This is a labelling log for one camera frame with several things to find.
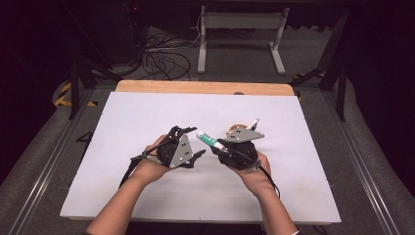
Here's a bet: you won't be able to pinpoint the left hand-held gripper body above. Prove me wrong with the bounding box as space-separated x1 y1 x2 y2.
157 128 194 169

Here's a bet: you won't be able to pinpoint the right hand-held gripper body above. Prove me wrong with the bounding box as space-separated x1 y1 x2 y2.
217 127 265 170

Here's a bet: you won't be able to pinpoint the wooden pen holder cup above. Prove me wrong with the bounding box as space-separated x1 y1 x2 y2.
227 122 250 135

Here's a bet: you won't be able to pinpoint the white pen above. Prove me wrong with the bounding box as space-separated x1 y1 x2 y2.
246 117 261 131

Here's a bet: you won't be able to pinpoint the green white glue stick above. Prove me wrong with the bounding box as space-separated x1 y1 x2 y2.
196 130 228 152

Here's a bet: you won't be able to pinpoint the person's left hand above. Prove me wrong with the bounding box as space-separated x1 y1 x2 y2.
130 134 174 187

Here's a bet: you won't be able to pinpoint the person's right hand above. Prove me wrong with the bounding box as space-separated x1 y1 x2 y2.
233 150 273 197

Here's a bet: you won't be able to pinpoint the white board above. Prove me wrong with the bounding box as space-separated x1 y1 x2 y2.
59 91 343 224

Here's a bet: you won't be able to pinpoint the black metal stand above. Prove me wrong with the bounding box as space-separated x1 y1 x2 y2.
288 6 352 122

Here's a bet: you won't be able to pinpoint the black equipment cabinet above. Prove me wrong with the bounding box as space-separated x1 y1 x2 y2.
107 0 149 67

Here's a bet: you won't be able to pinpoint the black tripod stand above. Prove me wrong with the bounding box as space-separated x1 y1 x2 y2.
67 57 124 120

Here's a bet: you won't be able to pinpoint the yellow black hazard tape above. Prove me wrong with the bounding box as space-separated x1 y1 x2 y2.
53 81 99 108

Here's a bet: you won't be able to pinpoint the left hand-held gripper cable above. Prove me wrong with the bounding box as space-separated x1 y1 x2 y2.
118 138 172 189

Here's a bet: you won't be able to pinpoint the hand-held gripper cable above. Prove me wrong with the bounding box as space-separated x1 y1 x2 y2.
118 138 172 189
253 159 282 200

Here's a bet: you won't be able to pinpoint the right hand-held gripper cable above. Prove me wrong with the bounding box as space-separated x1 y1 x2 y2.
253 159 282 200

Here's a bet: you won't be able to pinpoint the black floor cables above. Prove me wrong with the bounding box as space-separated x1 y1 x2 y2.
141 30 194 82

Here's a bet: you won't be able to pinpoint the white metal desk frame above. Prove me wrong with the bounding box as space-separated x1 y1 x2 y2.
196 4 291 76

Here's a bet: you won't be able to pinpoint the aluminium rail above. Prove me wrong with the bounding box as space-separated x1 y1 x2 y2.
322 91 403 235
6 87 99 235

